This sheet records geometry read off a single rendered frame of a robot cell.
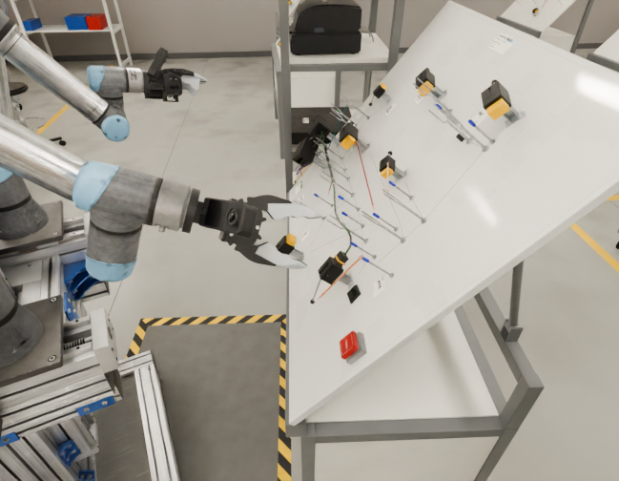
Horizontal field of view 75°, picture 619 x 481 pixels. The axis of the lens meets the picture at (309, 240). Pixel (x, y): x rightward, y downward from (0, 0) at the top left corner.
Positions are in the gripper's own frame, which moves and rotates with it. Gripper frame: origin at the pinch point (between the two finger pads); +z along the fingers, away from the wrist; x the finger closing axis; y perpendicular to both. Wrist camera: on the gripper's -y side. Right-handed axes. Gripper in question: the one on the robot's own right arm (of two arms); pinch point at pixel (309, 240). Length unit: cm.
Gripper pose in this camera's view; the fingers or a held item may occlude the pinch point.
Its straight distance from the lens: 67.0
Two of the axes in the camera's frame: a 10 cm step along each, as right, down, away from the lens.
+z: 9.3, 2.3, 3.0
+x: -2.5, 9.7, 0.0
